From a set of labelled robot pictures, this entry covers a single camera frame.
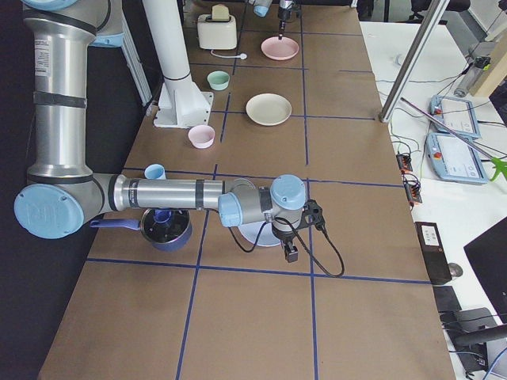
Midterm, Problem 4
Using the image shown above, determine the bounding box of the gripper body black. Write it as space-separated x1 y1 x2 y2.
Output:
277 0 292 20
273 229 295 245

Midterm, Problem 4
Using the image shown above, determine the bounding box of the blue plate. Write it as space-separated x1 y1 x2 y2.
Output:
238 222 280 247

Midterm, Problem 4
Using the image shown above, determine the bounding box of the pink plate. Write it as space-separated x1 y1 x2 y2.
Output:
261 36 299 61

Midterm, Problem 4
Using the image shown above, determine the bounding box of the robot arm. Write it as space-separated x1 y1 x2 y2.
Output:
14 1 310 262
248 0 295 40

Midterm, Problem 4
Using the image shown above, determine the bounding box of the bread slice in toaster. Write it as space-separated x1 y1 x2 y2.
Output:
211 4 231 22

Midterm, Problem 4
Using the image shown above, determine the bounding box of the white toaster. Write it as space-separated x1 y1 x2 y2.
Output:
197 14 238 50

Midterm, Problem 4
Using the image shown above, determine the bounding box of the green bowl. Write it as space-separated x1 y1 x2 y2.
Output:
207 70 230 91

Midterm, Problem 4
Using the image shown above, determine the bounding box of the cream plate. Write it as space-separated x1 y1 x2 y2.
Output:
246 93 292 126

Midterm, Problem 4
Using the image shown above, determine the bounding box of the dark blue saucepan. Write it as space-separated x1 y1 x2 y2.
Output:
90 208 193 252

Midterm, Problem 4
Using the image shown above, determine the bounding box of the pink bowl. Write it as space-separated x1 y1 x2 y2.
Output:
188 125 215 149

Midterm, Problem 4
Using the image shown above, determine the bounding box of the orange black terminal block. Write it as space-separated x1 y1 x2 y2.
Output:
396 153 413 173

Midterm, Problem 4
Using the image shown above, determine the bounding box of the black box with label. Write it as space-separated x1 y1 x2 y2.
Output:
414 222 452 285

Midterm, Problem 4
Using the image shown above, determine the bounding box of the blue plastic cup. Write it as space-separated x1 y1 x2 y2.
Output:
144 164 166 180

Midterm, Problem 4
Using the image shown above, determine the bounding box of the lower teach pendant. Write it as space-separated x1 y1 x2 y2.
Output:
425 132 489 184

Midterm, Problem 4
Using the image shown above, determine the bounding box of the teach pendant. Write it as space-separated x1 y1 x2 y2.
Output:
429 95 481 139
425 132 489 184

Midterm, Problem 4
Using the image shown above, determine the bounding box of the black monitor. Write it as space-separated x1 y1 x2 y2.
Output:
464 221 507 321

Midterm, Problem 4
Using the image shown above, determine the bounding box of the upper teach pendant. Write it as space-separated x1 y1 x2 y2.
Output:
429 95 481 139

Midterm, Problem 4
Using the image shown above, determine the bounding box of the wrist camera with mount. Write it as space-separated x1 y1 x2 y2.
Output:
299 199 326 232

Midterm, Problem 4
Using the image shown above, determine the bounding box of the white toaster power cable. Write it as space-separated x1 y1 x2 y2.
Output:
209 48 250 61

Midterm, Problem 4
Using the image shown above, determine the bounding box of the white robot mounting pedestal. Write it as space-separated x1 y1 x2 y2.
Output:
143 0 213 128

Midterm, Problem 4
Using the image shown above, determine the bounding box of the aluminium frame post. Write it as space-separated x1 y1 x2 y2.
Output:
379 0 449 123

